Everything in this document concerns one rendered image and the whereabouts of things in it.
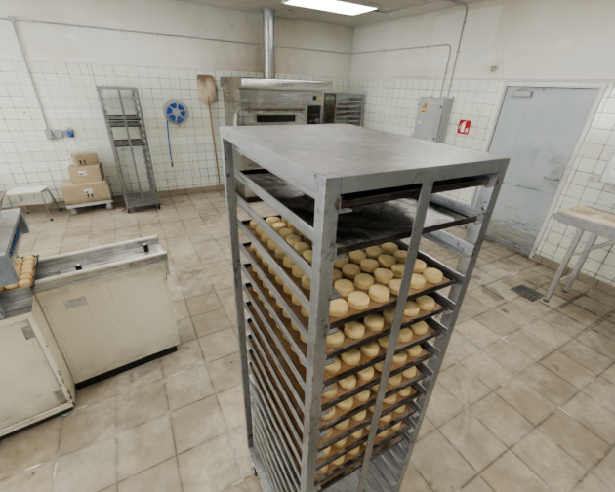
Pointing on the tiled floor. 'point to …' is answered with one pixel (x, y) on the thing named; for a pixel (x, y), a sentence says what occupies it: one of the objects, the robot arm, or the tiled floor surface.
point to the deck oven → (269, 110)
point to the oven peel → (209, 103)
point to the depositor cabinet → (20, 373)
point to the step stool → (32, 198)
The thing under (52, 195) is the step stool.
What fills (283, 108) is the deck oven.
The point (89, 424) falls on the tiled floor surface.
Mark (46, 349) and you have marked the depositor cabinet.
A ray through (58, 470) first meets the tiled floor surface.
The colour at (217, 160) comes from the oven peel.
